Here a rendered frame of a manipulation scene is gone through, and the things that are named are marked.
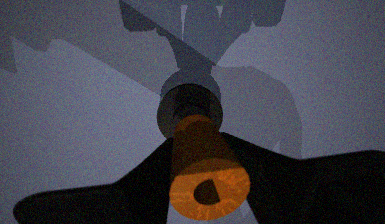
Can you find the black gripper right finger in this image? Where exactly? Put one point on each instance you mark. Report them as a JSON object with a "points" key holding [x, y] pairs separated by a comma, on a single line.
{"points": [[283, 189]]}

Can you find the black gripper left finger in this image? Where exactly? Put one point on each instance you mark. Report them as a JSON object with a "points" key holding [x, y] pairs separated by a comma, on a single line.
{"points": [[139, 197]]}

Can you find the black stepped round pedestal with shaft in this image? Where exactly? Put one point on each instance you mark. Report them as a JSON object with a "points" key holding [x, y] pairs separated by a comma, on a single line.
{"points": [[185, 100]]}

